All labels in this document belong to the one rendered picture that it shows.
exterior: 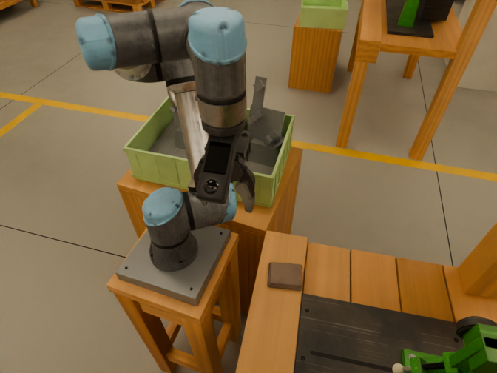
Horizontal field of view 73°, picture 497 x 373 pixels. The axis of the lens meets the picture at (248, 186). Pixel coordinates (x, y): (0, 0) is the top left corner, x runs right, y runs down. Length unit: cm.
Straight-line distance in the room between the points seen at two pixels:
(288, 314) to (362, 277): 26
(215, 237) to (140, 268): 25
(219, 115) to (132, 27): 17
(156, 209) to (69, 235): 163
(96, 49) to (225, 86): 19
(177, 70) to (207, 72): 45
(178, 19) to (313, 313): 78
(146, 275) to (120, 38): 73
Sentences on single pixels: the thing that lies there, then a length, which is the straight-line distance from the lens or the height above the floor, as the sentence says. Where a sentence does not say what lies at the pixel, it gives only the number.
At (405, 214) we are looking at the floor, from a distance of 257.
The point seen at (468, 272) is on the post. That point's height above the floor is 93.
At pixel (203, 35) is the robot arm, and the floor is 163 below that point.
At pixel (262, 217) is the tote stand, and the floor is 79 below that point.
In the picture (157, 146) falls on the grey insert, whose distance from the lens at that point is 157.
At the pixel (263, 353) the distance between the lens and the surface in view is 94.
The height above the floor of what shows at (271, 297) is 90.
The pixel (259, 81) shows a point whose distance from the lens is 138.
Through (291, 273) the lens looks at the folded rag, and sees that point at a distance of 101.
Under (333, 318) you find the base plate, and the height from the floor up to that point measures 90.
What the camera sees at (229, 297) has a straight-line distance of 145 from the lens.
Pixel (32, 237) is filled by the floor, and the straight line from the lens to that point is 263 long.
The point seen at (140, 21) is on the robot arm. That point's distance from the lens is 56.
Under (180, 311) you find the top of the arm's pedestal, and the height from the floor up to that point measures 85.
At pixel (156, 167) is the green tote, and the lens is 141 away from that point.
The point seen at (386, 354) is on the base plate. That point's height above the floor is 90.
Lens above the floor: 180
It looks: 46 degrees down
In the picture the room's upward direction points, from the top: straight up
